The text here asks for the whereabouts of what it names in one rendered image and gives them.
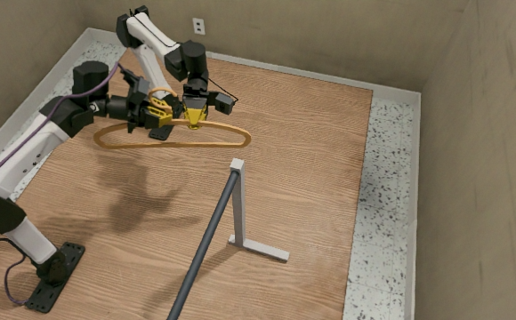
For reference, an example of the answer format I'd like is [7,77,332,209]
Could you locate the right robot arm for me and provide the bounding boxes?
[0,60,150,313]

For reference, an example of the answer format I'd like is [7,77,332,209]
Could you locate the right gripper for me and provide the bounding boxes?
[109,95,172,134]

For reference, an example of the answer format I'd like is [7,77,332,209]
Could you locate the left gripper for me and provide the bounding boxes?
[182,78,209,130]

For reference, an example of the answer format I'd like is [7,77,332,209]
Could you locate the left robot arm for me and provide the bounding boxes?
[116,5,234,141]

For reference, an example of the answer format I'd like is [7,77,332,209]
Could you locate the grey metal hanger rack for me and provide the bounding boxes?
[166,158,290,320]

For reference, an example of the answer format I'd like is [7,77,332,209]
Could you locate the orange wire hanger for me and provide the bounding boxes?
[93,87,252,149]

